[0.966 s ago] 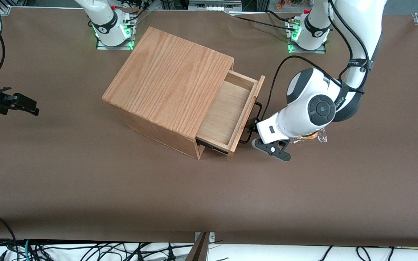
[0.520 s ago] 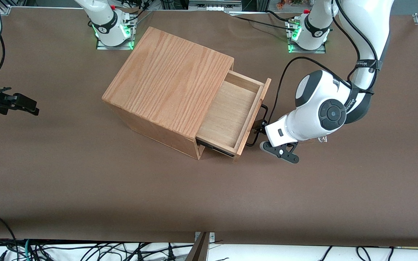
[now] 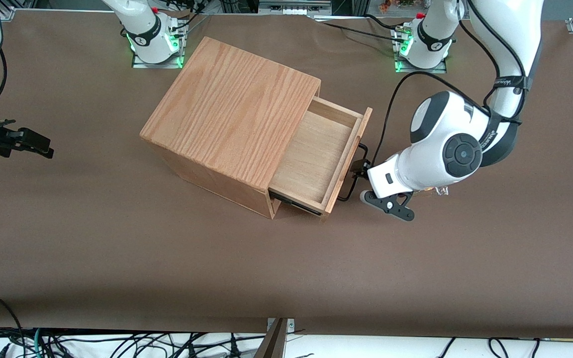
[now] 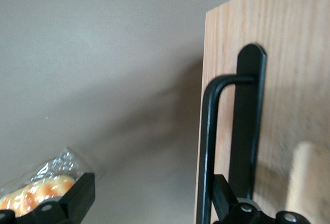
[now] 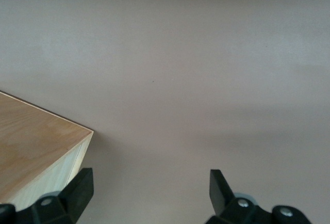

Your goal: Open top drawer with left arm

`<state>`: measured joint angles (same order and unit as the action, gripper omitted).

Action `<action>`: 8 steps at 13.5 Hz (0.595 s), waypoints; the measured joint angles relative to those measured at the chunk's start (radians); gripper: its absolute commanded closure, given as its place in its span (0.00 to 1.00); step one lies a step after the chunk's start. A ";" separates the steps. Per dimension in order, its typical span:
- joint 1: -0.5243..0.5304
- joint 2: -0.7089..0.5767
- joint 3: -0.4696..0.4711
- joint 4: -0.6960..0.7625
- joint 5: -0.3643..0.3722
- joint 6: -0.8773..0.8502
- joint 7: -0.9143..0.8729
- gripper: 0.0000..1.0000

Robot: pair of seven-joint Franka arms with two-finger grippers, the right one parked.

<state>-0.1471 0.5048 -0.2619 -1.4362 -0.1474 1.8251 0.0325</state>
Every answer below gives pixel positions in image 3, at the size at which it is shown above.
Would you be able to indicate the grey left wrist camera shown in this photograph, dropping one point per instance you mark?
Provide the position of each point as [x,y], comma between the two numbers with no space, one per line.
[391,205]

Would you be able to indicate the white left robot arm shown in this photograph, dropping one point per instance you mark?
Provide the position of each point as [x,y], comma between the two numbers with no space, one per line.
[505,30]

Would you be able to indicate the wooden drawer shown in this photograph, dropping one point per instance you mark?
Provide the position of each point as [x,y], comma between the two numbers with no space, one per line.
[311,159]

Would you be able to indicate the silver metal bracket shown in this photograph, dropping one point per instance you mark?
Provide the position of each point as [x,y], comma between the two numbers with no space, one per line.
[290,325]

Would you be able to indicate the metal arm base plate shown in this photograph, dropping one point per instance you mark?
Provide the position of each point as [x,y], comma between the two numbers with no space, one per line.
[140,63]
[440,68]

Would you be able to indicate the brown table cover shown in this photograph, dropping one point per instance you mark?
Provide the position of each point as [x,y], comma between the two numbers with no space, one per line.
[117,248]

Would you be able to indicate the wooden drawer cabinet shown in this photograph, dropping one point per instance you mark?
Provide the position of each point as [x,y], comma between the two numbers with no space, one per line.
[227,109]

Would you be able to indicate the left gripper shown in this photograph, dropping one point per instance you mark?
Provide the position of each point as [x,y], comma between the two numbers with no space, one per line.
[360,167]

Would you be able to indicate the plastic wrapped bread roll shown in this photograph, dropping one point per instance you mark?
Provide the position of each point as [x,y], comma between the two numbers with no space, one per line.
[443,190]

